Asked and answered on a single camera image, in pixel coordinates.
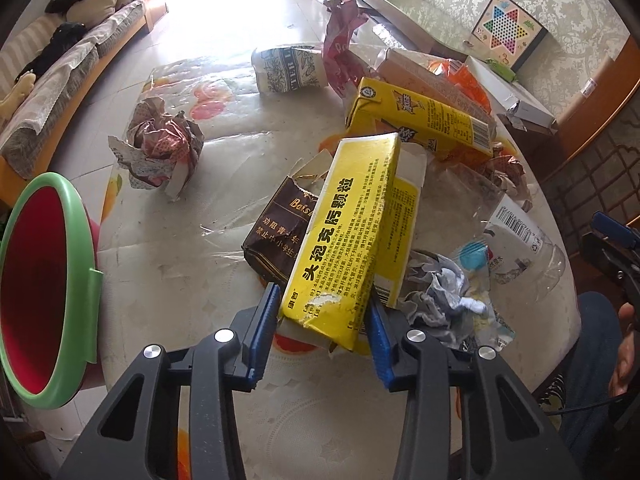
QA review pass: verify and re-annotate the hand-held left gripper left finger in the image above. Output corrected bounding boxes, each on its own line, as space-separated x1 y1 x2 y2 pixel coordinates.
55 282 282 480

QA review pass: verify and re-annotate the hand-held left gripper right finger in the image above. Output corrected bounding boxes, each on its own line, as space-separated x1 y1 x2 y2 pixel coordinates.
367 287 583 480

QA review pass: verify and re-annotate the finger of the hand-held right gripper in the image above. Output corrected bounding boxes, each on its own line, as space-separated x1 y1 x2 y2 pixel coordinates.
580 212 640 306

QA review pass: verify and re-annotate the white paper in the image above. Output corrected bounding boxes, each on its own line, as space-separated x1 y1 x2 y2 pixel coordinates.
400 252 496 348

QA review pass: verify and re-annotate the yellow medicine box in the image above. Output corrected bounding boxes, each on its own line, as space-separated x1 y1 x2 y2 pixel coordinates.
277 132 428 356

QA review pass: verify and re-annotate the red bin with green rim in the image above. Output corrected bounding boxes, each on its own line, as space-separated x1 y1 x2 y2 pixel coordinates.
0 172 104 408

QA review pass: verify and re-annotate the person's right hand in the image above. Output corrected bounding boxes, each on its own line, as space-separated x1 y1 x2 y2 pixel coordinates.
607 302 640 398

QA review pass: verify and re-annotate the clear plastic bottle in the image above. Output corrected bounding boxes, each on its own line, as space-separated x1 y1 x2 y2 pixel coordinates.
425 160 568 293

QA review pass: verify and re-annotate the brown cigarette pack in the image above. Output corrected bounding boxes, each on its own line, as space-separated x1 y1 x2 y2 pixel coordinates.
241 152 341 286

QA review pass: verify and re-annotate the orange print tablecloth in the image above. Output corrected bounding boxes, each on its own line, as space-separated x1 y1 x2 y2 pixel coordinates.
52 25 583 480

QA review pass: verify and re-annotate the brown crumpled wrapper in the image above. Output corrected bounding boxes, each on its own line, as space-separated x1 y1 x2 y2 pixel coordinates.
480 140 533 211

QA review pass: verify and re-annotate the blue snack wrapper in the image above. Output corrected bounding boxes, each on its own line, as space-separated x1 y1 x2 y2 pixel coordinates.
452 240 518 341

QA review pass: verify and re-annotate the blue jeans leg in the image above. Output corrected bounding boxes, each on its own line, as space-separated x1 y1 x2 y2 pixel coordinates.
542 292 626 461

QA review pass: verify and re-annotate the long white box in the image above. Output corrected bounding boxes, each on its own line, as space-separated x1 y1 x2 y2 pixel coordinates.
465 55 558 133

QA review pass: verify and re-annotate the orange plastic bag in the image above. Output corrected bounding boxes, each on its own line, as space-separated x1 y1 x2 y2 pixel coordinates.
435 57 493 111

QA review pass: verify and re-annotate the crumpled red patterned paper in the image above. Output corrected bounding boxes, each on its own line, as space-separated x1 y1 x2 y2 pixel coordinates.
109 97 205 203

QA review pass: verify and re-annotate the yellow drink carton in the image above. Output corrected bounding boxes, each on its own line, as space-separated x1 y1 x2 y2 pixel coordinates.
345 77 497 161

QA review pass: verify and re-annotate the checkers game board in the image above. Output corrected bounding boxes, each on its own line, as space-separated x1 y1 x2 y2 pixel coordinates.
470 0 548 71

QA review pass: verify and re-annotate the beige cardboard box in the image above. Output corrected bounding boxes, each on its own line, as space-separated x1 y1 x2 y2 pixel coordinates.
375 49 493 121

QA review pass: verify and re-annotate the white printed paper cup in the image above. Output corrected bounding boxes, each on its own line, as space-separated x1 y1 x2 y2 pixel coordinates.
251 45 331 93

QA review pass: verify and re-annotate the marble top low cabinet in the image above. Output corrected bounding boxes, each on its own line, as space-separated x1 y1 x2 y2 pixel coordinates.
325 0 481 56

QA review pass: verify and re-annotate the pink crumpled wrapper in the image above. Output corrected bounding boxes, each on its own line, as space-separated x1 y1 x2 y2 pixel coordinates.
322 2 371 98

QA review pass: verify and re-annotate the striped sofa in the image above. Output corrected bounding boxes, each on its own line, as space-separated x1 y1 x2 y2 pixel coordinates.
0 0 148 181

